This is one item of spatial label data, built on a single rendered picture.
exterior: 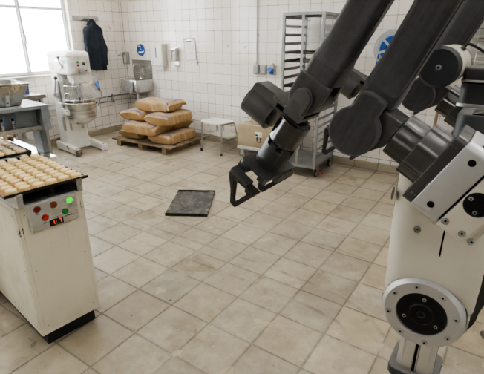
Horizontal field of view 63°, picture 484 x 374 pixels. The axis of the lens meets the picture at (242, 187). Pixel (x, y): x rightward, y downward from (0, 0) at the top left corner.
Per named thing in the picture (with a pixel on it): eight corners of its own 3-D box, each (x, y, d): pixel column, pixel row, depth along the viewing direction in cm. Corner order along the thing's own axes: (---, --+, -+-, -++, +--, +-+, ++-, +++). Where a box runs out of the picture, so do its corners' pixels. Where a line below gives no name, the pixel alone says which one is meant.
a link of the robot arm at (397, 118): (411, 130, 56) (419, 124, 60) (354, 89, 59) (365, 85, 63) (372, 176, 61) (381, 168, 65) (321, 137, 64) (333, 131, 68)
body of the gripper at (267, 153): (237, 165, 73) (254, 134, 69) (267, 152, 81) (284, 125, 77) (261, 188, 72) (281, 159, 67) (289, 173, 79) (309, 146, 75)
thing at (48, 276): (-3, 297, 256) (-38, 166, 224) (50, 274, 280) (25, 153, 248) (45, 349, 213) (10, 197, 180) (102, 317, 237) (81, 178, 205)
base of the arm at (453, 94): (453, 141, 93) (492, 98, 86) (424, 120, 95) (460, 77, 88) (457, 133, 100) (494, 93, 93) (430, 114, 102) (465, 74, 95)
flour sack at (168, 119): (165, 128, 547) (165, 116, 541) (142, 125, 565) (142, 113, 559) (196, 119, 605) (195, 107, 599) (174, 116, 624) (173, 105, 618)
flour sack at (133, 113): (138, 123, 577) (136, 111, 571) (119, 119, 599) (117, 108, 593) (171, 115, 633) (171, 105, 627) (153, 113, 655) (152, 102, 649)
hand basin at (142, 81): (171, 111, 665) (166, 43, 626) (154, 115, 635) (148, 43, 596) (131, 106, 716) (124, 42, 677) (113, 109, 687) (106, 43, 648)
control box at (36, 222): (30, 231, 192) (24, 205, 187) (76, 215, 208) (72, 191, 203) (33, 233, 189) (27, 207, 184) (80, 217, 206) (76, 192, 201)
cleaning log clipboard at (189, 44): (198, 64, 603) (197, 36, 588) (197, 64, 601) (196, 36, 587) (185, 64, 617) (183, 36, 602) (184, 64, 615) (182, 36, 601)
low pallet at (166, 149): (112, 144, 612) (111, 137, 608) (149, 134, 676) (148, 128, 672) (171, 156, 553) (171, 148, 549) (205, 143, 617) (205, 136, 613)
